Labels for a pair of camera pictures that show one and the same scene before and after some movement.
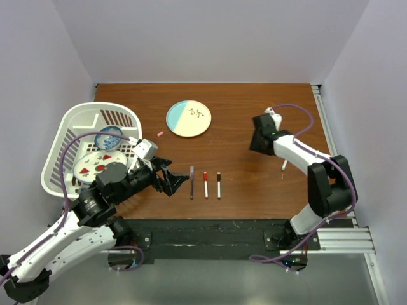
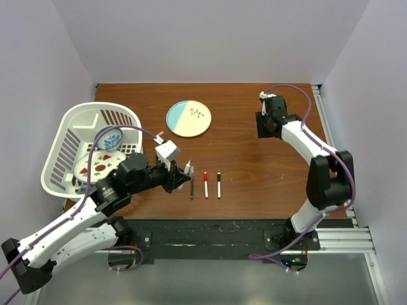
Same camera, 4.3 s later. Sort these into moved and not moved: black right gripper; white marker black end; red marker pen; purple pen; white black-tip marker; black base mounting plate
Moved: black right gripper; white black-tip marker
Not moved: red marker pen; black base mounting plate; purple pen; white marker black end
